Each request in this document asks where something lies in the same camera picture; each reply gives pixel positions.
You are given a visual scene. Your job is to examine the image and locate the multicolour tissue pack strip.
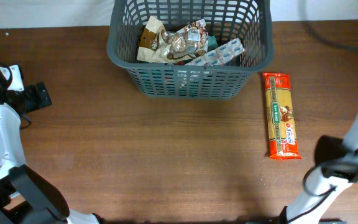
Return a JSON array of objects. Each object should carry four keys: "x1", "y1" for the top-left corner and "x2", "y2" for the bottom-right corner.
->
[{"x1": 186, "y1": 38, "x2": 245, "y2": 66}]

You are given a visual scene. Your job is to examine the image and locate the teal tissue packet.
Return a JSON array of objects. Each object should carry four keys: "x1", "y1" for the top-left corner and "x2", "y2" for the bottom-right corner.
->
[{"x1": 208, "y1": 36, "x2": 219, "y2": 52}]

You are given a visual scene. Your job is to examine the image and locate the beige Pantree mushroom pouch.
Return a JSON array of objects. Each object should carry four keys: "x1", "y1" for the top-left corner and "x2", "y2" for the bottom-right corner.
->
[{"x1": 137, "y1": 16, "x2": 209, "y2": 63}]

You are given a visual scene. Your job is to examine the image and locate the grey plastic basket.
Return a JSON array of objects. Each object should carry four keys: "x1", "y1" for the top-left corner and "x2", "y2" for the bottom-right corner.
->
[{"x1": 107, "y1": 0, "x2": 273, "y2": 99}]

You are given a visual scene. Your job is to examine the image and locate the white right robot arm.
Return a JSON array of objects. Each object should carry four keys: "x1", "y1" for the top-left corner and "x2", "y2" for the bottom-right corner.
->
[{"x1": 277, "y1": 114, "x2": 358, "y2": 223}]

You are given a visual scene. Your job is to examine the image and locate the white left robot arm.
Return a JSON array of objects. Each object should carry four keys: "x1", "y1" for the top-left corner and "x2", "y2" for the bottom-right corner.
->
[{"x1": 0, "y1": 63, "x2": 105, "y2": 224}]

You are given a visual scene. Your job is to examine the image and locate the San Remo spaghetti packet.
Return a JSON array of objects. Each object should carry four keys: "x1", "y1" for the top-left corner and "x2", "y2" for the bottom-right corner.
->
[{"x1": 263, "y1": 72, "x2": 301, "y2": 160}]

